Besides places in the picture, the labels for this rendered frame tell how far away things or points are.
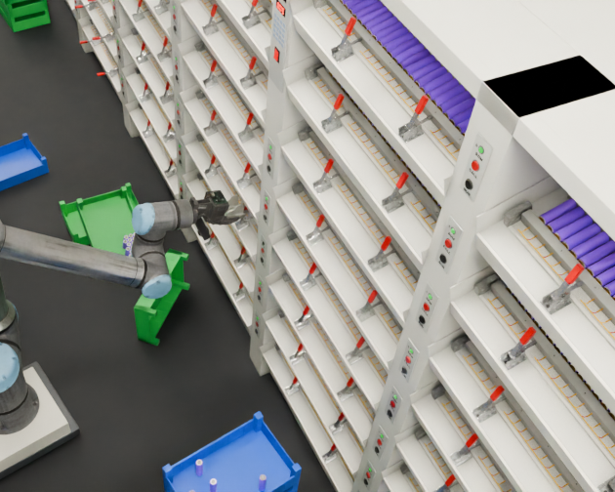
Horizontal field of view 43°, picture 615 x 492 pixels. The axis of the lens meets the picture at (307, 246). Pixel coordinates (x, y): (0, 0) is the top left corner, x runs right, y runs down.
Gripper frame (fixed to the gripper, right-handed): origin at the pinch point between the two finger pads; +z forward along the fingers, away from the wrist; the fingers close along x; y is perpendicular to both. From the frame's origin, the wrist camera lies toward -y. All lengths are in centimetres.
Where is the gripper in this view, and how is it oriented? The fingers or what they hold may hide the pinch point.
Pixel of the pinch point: (243, 211)
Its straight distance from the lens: 255.7
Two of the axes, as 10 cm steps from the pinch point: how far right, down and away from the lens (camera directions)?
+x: -4.6, -7.0, 5.5
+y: 2.9, -7.0, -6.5
